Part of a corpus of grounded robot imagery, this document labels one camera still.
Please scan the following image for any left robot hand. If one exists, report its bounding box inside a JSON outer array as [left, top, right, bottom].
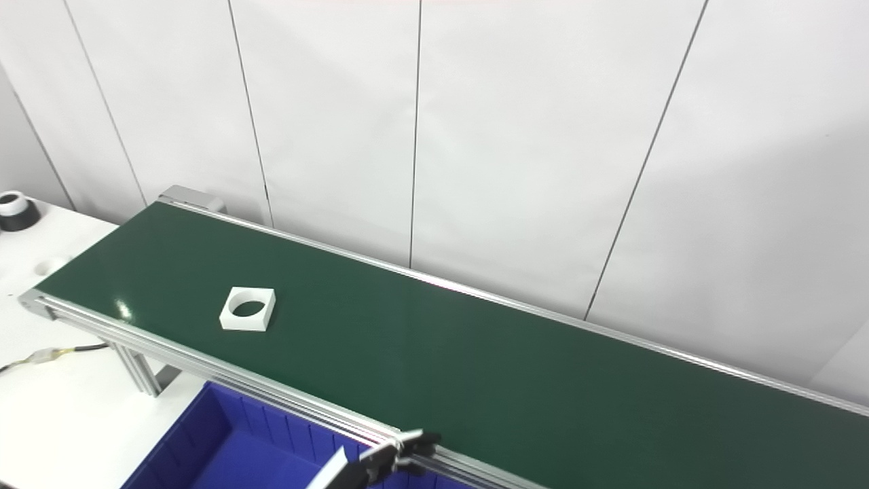
[[306, 429, 442, 489]]

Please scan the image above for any white square part round hole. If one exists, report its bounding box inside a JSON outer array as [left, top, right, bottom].
[[219, 287, 276, 332]]

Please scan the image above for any green conveyor belt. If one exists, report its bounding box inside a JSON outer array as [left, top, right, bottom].
[[19, 197, 869, 489]]

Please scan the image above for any blue plastic bin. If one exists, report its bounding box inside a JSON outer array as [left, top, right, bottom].
[[121, 380, 476, 489]]

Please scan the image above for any aluminium conveyor leg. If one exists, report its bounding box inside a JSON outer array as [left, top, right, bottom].
[[105, 340, 181, 398]]

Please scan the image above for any grey conveyor end housing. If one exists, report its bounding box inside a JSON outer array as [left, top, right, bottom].
[[159, 185, 225, 214]]

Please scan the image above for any black tape roll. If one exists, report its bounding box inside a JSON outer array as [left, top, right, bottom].
[[0, 191, 41, 232]]

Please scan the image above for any cable with white connector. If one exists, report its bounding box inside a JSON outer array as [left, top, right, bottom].
[[0, 343, 109, 375]]

